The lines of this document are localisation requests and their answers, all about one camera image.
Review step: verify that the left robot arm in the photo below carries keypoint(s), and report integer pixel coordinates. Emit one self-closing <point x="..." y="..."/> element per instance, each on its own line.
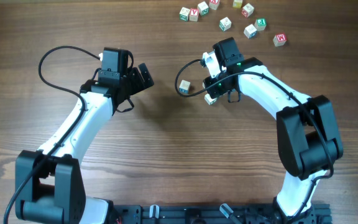
<point x="48" y="182"/>

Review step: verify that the plain number 2 block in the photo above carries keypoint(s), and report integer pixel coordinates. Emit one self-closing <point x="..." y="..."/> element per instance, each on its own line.
<point x="209" y="100"/>

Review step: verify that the red M wooden block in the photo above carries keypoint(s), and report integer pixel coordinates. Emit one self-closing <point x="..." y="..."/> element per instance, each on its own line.
<point x="279" y="40"/>

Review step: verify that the blue H wooden block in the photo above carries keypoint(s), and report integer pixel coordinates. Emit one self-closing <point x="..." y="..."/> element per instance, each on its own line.
<point x="184" y="86"/>

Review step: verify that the green F wooden block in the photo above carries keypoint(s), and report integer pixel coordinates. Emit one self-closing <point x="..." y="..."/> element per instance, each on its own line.
<point x="260" y="24"/>

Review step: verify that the red O wooden block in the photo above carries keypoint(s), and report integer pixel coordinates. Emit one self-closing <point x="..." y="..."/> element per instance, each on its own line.
<point x="247" y="10"/>

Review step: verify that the green N wooden block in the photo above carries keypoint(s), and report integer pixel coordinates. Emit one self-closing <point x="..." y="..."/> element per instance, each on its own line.
<point x="184" y="14"/>

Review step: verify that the red X wooden block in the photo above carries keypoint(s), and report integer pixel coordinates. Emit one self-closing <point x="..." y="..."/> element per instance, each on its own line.
<point x="214" y="4"/>

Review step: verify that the green letter block top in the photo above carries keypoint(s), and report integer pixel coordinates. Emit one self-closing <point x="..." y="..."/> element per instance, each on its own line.
<point x="203" y="8"/>

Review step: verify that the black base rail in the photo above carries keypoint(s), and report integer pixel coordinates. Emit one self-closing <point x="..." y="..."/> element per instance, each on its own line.
<point x="251" y="213"/>

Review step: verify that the green P wooden block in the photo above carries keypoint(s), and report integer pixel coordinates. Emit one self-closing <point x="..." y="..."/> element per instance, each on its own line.
<point x="225" y="24"/>

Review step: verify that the red A wooden block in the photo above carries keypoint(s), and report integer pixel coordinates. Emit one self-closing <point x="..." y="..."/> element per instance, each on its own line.
<point x="194" y="13"/>

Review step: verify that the blue edged wooden block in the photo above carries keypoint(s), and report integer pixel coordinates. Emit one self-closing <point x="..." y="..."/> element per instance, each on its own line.
<point x="250" y="31"/>

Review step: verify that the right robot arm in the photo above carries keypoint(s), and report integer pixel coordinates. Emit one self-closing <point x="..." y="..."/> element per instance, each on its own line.
<point x="308" y="136"/>

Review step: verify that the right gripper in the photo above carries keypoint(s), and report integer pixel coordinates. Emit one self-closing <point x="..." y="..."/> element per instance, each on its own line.
<point x="213" y="92"/>

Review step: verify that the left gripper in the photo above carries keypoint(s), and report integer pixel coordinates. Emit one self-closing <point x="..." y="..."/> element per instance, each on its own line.
<point x="132" y="83"/>

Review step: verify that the yellow wooden block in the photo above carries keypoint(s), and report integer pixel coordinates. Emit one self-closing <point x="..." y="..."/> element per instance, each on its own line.
<point x="237" y="3"/>

